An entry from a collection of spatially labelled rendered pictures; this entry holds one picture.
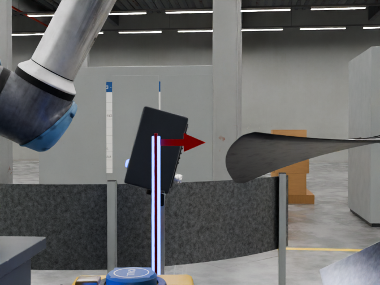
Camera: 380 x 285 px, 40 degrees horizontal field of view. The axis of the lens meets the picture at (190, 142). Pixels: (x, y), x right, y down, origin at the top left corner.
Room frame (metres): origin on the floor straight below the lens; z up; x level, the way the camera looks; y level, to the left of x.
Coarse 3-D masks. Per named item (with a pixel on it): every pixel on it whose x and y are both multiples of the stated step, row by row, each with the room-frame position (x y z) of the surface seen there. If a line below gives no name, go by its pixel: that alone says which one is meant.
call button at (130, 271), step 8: (112, 272) 0.41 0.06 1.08; (120, 272) 0.41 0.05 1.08; (128, 272) 0.41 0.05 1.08; (136, 272) 0.41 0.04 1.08; (144, 272) 0.41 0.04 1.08; (152, 272) 0.41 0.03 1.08; (112, 280) 0.40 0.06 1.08; (120, 280) 0.39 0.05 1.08; (128, 280) 0.39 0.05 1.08; (136, 280) 0.39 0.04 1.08; (144, 280) 0.40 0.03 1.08; (152, 280) 0.40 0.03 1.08
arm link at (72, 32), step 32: (64, 0) 0.93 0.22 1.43; (96, 0) 0.93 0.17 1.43; (64, 32) 0.93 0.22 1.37; (96, 32) 0.96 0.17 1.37; (32, 64) 0.94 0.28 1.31; (64, 64) 0.94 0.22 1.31; (0, 96) 0.90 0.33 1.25; (32, 96) 0.92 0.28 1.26; (64, 96) 0.95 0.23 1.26; (0, 128) 0.93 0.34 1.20; (32, 128) 0.93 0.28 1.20; (64, 128) 0.95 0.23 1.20
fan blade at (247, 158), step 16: (240, 144) 0.61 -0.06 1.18; (256, 144) 0.61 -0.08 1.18; (272, 144) 0.61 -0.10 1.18; (288, 144) 0.61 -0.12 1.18; (304, 144) 0.62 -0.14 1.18; (320, 144) 0.62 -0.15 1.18; (336, 144) 0.63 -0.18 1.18; (352, 144) 0.65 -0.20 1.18; (368, 144) 0.72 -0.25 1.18; (240, 160) 0.68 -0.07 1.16; (256, 160) 0.70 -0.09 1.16; (272, 160) 0.71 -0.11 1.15; (288, 160) 0.73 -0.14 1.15; (304, 160) 0.76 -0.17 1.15; (240, 176) 0.76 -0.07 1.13; (256, 176) 0.78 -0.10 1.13
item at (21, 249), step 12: (0, 240) 0.93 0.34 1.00; (12, 240) 0.93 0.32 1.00; (24, 240) 0.93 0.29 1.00; (36, 240) 0.93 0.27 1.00; (0, 252) 0.83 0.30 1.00; (12, 252) 0.83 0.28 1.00; (24, 252) 0.85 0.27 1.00; (36, 252) 0.90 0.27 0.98; (0, 264) 0.76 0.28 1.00; (12, 264) 0.80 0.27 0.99; (24, 264) 0.88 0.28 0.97; (0, 276) 0.76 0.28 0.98; (12, 276) 0.83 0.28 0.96; (24, 276) 0.88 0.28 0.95
